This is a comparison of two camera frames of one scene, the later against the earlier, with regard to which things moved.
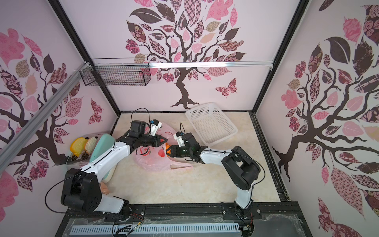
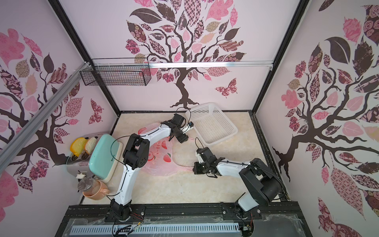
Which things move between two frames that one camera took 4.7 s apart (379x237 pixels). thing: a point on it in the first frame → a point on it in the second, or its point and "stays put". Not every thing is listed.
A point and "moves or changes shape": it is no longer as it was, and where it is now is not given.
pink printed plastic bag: (155, 158) moves or changes shape
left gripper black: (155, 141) → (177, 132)
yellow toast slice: (78, 145) stays put
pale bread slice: (90, 145) stays put
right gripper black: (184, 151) → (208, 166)
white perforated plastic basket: (211, 124) stays put
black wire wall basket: (128, 72) stays put
